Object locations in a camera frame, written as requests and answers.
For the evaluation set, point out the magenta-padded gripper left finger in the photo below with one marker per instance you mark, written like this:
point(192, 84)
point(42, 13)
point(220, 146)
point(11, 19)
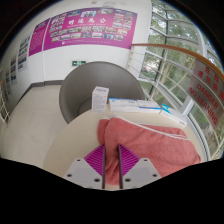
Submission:
point(95, 160)

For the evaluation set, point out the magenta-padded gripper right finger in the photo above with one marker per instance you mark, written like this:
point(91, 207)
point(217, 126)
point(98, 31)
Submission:
point(128, 160)

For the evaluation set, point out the pink towel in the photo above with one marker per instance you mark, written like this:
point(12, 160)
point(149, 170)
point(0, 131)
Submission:
point(150, 146)

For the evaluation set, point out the flat white blue box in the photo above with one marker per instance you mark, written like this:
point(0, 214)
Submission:
point(174, 116)
point(149, 106)
point(123, 105)

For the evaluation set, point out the tall white carton box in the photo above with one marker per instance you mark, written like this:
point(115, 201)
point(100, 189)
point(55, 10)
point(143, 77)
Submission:
point(100, 100)

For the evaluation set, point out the grey tub chair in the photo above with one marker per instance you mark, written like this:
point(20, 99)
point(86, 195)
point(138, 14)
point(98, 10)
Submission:
point(100, 75)

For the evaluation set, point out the green exit sign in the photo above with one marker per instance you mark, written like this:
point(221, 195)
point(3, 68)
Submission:
point(79, 63)

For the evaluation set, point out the white railing with wooden handrail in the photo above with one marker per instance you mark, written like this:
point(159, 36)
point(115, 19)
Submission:
point(3, 106)
point(166, 49)

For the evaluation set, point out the red-lettered warning sign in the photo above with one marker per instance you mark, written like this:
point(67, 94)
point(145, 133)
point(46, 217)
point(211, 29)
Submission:
point(208, 90)

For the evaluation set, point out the white photo notice board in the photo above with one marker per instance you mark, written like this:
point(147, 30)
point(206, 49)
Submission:
point(13, 70)
point(24, 51)

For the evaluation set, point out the large purple photo poster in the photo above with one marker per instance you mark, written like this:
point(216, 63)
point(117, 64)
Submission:
point(90, 28)

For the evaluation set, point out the narrow purple text poster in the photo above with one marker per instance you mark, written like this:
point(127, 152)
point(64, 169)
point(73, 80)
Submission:
point(37, 38)

